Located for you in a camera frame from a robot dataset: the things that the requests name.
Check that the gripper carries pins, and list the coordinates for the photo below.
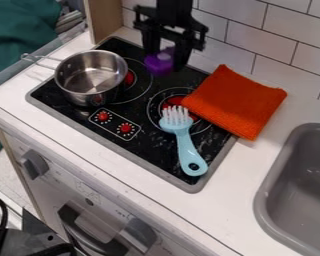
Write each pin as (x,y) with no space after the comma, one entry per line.
(171,28)

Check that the purple toy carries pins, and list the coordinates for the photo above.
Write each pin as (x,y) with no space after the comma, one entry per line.
(160,62)

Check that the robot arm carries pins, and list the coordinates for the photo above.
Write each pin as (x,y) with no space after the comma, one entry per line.
(174,10)

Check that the toy stove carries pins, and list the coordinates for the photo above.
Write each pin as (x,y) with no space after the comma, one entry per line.
(131,113)

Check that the silver pot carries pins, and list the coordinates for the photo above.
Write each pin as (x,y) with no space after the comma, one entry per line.
(90,76)

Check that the orange cloth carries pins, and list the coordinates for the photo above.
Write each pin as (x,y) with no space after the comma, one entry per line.
(235,101)

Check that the light blue brush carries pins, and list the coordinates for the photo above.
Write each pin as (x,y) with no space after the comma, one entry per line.
(181,138)

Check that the toy sink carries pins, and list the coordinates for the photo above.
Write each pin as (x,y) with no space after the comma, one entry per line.
(296,190)

